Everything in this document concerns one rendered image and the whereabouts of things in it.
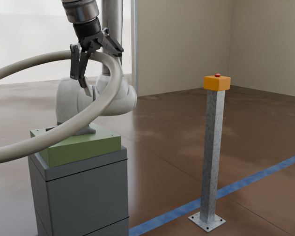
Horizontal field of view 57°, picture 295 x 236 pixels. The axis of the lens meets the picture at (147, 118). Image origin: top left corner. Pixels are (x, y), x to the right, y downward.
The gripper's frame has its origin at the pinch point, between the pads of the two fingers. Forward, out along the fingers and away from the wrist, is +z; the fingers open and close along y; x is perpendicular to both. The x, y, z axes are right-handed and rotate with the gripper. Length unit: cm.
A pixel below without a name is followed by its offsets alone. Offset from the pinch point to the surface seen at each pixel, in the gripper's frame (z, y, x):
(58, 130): -10.4, 28.5, 23.1
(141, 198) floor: 150, -39, -59
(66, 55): -9.5, 4.1, -10.4
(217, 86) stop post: 51, -83, -9
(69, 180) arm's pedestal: 46, 18, -24
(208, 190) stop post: 121, -58, -5
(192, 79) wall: 319, -459, -309
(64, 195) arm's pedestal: 52, 23, -24
